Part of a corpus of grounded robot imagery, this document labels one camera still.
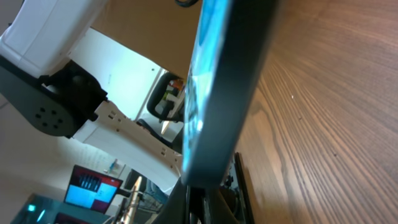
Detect laptop with lit screen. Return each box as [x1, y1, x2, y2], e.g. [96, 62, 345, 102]
[63, 165, 123, 214]

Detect turquoise screen Galaxy smartphone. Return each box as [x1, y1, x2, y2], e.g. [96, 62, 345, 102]
[181, 0, 280, 189]

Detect black office chair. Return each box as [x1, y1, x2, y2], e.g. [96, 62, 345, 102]
[147, 72, 184, 122]

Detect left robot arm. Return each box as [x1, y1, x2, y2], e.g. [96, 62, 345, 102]
[1, 0, 182, 194]

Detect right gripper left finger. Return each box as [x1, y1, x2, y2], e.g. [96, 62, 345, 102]
[152, 179, 190, 224]

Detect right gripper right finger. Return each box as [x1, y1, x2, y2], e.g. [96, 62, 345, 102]
[203, 152, 255, 224]

